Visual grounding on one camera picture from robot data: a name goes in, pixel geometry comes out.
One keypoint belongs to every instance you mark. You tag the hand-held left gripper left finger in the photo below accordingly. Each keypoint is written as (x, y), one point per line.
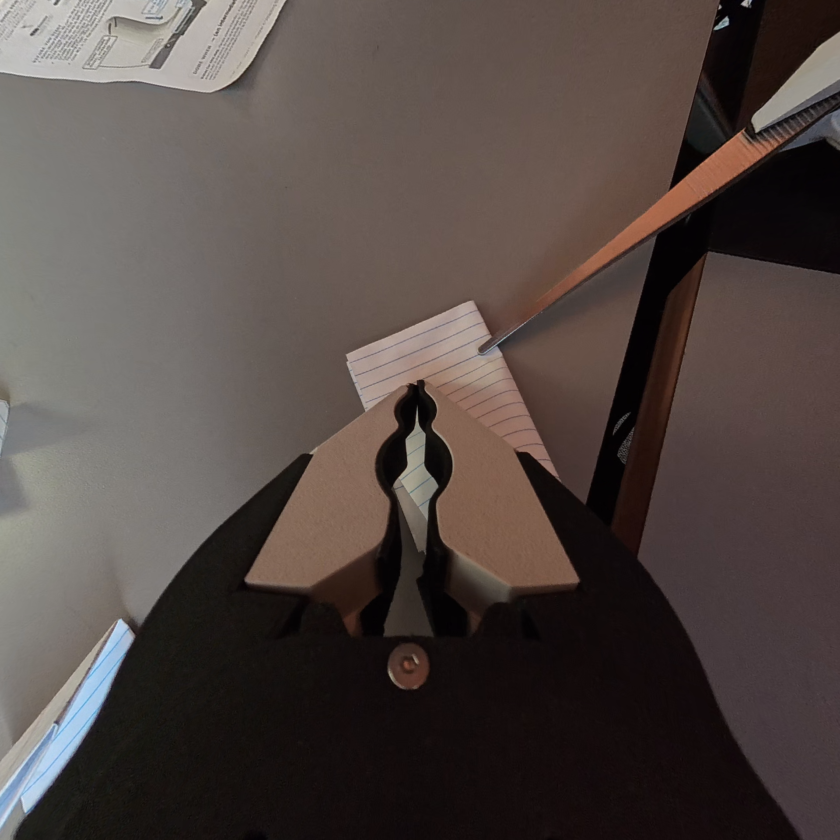
(315, 525)

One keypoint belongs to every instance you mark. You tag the printed instruction sheet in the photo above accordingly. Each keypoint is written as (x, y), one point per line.
(131, 39)

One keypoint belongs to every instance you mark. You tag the grey desk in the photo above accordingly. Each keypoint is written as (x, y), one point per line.
(262, 262)
(754, 459)

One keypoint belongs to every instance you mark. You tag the folded lined paper wedge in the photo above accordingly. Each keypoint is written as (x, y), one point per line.
(4, 426)

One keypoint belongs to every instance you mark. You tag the lined paper sheet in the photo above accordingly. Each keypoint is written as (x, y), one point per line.
(459, 367)

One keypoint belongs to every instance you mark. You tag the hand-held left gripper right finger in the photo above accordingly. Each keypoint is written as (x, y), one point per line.
(505, 525)

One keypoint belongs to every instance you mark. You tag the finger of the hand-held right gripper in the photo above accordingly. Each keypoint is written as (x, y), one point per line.
(820, 134)
(807, 79)

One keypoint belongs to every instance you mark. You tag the metal tweezers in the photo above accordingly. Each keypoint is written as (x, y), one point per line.
(656, 223)

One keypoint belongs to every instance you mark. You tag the lined notepad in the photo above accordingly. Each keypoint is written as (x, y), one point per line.
(79, 709)

